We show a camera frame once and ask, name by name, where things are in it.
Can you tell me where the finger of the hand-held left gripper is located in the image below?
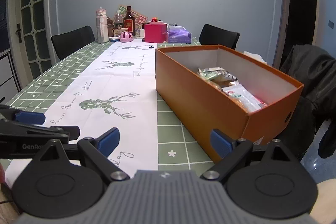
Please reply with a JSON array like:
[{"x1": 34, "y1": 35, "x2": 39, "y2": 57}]
[
  {"x1": 0, "y1": 119, "x2": 80, "y2": 141},
  {"x1": 0, "y1": 105, "x2": 46, "y2": 125}
]

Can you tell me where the brown glass bottle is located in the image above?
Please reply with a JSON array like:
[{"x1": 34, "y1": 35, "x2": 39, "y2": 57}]
[{"x1": 123, "y1": 6, "x2": 136, "y2": 36}]

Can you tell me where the olive yellow snack packet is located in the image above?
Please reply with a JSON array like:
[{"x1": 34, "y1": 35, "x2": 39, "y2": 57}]
[{"x1": 207, "y1": 73, "x2": 238, "y2": 85}]

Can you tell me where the white doorway frame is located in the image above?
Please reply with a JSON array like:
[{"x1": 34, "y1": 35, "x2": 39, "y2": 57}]
[{"x1": 280, "y1": 0, "x2": 323, "y2": 67}]

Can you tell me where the white cloth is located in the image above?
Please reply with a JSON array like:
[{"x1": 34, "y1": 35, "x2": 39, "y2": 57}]
[{"x1": 243, "y1": 51, "x2": 267, "y2": 64}]

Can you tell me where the pink white water bottle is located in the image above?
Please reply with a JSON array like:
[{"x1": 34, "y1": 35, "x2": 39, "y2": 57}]
[{"x1": 96, "y1": 7, "x2": 109, "y2": 44}]

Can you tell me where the pink square box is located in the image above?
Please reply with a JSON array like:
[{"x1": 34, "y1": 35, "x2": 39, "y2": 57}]
[{"x1": 144, "y1": 23, "x2": 168, "y2": 43}]

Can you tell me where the white deer print table runner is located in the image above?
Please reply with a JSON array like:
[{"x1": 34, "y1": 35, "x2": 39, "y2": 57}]
[{"x1": 4, "y1": 42, "x2": 158, "y2": 186}]

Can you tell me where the purple tissue pack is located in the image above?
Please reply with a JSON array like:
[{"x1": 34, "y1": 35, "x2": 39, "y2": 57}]
[{"x1": 167, "y1": 27, "x2": 193, "y2": 44}]

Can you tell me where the white drawer cabinet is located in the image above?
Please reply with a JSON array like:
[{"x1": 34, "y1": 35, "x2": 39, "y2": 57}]
[{"x1": 0, "y1": 49, "x2": 21, "y2": 106}]

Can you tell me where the long white snack packet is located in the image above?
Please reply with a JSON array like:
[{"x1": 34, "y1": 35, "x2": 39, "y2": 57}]
[{"x1": 221, "y1": 84, "x2": 263, "y2": 111}]

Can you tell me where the black chair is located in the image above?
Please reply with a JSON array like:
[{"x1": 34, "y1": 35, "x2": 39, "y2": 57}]
[
  {"x1": 51, "y1": 26, "x2": 95, "y2": 61},
  {"x1": 199, "y1": 24, "x2": 240, "y2": 51}
]

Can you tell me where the pink round box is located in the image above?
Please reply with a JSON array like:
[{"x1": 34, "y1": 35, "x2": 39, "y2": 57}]
[{"x1": 119, "y1": 31, "x2": 133, "y2": 42}]

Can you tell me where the orange cardboard box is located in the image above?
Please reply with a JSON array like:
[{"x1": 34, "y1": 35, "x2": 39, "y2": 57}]
[{"x1": 155, "y1": 45, "x2": 304, "y2": 164}]

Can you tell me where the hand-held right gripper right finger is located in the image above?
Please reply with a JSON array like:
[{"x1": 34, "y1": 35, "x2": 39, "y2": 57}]
[{"x1": 200, "y1": 129, "x2": 300, "y2": 184}]

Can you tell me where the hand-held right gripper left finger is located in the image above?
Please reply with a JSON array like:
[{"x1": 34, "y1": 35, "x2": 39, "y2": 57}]
[{"x1": 32, "y1": 127, "x2": 131, "y2": 182}]

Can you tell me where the green plastic bottle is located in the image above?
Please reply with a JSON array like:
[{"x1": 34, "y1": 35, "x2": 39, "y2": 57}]
[{"x1": 114, "y1": 10, "x2": 124, "y2": 29}]

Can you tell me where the black jacket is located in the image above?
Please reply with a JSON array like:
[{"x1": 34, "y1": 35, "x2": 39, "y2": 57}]
[{"x1": 273, "y1": 45, "x2": 336, "y2": 159}]

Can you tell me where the white glass pane door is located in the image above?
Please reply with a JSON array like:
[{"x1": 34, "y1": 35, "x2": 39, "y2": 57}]
[{"x1": 7, "y1": 0, "x2": 53, "y2": 88}]

